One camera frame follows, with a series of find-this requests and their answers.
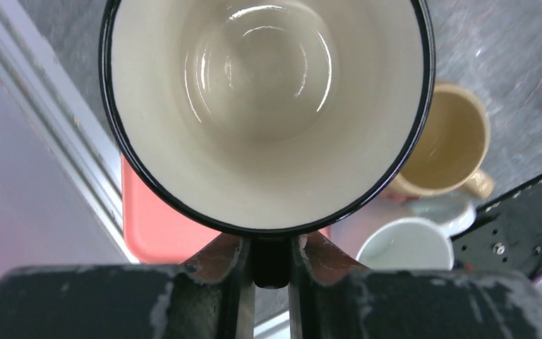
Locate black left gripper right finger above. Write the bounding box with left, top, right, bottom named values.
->
left=289, top=232, right=542, bottom=338

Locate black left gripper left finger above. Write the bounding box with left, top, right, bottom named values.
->
left=0, top=234, right=254, bottom=338

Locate beige mug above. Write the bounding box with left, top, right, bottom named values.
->
left=388, top=82, right=495, bottom=199

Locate white mug dark handle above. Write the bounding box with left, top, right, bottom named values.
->
left=99, top=1, right=435, bottom=288

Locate pink tray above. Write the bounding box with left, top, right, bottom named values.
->
left=121, top=157, right=219, bottom=263

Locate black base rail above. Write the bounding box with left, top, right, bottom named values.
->
left=453, top=174, right=542, bottom=278

